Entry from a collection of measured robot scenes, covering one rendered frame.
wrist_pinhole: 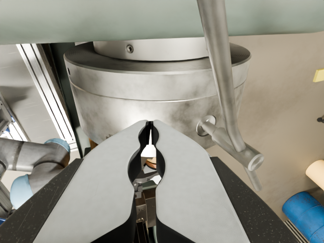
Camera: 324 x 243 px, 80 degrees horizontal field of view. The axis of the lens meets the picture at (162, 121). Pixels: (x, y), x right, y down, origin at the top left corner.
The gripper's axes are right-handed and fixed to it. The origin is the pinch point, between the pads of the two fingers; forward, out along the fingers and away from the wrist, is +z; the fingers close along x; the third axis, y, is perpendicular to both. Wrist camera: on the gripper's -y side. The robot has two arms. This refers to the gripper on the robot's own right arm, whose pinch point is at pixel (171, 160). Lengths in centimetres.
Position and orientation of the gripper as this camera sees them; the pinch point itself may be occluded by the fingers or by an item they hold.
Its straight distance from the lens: 50.9
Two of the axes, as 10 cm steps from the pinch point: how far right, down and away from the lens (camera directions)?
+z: 9.6, -1.1, 2.4
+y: -0.3, 8.6, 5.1
